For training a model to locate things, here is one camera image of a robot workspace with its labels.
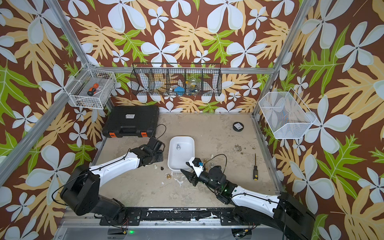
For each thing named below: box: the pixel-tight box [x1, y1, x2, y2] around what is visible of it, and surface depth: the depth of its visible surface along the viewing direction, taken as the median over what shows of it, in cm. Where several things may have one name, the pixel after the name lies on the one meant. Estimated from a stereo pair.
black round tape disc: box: [232, 122, 245, 132], surface depth 113 cm
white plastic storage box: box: [167, 135, 195, 173], surface depth 100 cm
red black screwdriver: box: [87, 83, 99, 97], surface depth 82 cm
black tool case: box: [102, 105, 160, 138], surface depth 108 cm
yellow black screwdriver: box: [253, 153, 259, 181], surface depth 88 cm
